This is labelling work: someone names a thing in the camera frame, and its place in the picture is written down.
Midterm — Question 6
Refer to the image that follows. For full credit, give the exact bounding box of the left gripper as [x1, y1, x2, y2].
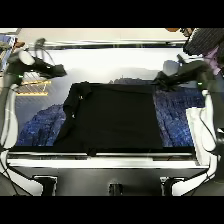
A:
[40, 61, 68, 80]

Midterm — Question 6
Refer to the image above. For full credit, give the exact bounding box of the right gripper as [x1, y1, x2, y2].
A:
[153, 67, 183, 91]

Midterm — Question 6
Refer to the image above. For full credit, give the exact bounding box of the black T-shirt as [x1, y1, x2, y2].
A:
[53, 81, 165, 156]

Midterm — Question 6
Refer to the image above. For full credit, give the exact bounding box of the dark checked garment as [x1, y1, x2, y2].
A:
[182, 28, 224, 57]

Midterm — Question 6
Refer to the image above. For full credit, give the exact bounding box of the white garment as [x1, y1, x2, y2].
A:
[185, 107, 208, 166]

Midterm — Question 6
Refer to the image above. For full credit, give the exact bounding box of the black cable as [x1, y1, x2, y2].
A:
[198, 105, 218, 155]
[34, 37, 56, 66]

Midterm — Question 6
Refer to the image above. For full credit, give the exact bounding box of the silver frame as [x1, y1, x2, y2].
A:
[6, 151, 208, 197]

